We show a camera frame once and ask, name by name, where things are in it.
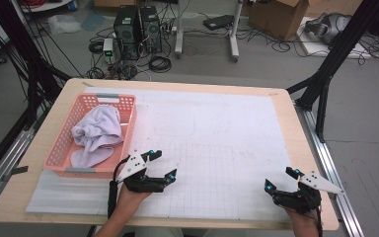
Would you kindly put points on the teal sheet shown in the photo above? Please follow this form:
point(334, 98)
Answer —
point(93, 20)

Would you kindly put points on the white floor board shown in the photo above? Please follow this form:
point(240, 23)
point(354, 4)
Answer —
point(316, 49)

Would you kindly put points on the black flat box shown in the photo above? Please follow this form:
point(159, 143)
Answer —
point(217, 22)

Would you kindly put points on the white power strip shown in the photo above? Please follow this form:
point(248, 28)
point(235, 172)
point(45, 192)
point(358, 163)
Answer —
point(171, 29)

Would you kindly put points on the person's left hand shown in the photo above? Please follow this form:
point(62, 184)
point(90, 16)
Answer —
point(128, 200)

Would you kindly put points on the large open cardboard box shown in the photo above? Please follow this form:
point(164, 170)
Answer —
point(276, 16)

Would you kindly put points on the white round table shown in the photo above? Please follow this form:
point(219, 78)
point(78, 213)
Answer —
point(52, 6)

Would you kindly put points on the grey rail bracket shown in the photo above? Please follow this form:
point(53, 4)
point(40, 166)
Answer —
point(19, 170)

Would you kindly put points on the brown cardboard box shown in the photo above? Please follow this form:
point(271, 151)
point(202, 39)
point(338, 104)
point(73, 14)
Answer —
point(335, 5)
point(112, 2)

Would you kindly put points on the clear plastic bag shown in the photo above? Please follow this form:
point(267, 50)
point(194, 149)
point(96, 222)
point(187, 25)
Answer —
point(62, 23)

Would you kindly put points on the black computer tower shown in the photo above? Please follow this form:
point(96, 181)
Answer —
point(126, 29)
point(151, 26)

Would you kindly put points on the person's right hand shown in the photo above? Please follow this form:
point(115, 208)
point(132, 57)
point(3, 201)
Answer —
point(304, 222)

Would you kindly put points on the small white box green light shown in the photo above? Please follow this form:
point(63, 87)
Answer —
point(108, 46)

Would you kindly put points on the lilac printed towel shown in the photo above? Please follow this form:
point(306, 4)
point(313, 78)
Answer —
point(98, 128)

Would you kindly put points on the brown tape piece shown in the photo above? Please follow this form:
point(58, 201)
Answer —
point(87, 84)
point(273, 94)

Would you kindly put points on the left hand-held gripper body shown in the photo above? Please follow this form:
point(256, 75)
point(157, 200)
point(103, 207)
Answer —
point(133, 166)

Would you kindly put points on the grey rounded device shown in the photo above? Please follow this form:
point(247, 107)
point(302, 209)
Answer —
point(329, 26)

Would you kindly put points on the aluminium rail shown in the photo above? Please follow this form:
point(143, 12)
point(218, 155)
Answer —
point(324, 158)
point(6, 164)

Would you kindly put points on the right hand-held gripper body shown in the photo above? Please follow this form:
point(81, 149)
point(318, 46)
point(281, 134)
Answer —
point(299, 199)

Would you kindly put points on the pink plastic basket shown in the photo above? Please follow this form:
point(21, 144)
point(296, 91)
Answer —
point(62, 154)

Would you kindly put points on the black metal stand frame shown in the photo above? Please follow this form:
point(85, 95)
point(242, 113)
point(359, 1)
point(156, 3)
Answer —
point(339, 49)
point(29, 59)

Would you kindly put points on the white rolling stand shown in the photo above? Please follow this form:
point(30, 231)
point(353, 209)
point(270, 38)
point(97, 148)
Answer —
point(179, 33)

